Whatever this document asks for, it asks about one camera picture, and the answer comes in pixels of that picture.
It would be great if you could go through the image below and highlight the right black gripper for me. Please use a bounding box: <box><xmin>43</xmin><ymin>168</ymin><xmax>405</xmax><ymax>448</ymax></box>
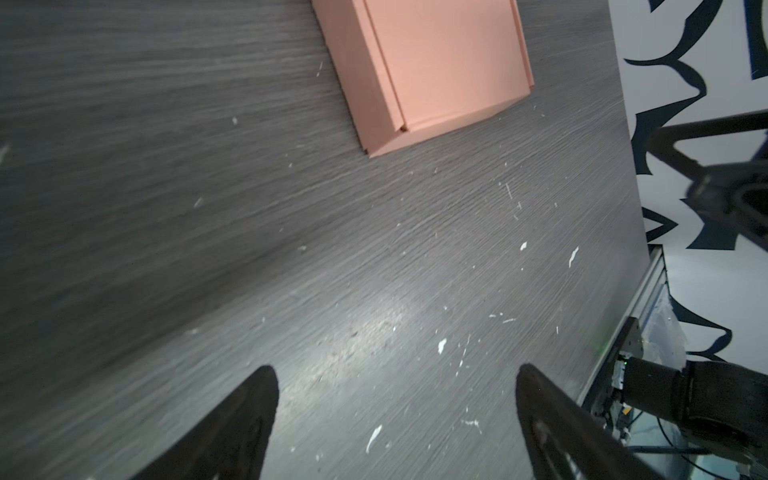
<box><xmin>646</xmin><ymin>110</ymin><xmax>767</xmax><ymax>251</ymax></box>

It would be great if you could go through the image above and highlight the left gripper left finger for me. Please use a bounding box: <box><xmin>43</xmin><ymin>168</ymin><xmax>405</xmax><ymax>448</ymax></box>
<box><xmin>134</xmin><ymin>365</ymin><xmax>279</xmax><ymax>479</ymax></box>

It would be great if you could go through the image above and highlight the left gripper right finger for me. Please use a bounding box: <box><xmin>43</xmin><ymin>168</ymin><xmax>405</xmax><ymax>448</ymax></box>
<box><xmin>515</xmin><ymin>364</ymin><xmax>661</xmax><ymax>479</ymax></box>

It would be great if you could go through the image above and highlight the salmon cardboard box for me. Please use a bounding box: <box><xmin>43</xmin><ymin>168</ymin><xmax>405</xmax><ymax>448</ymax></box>
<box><xmin>312</xmin><ymin>0</ymin><xmax>534</xmax><ymax>157</ymax></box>

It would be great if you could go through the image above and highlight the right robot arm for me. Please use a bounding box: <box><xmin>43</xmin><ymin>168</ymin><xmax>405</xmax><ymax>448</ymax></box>
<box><xmin>615</xmin><ymin>111</ymin><xmax>767</xmax><ymax>466</ymax></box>

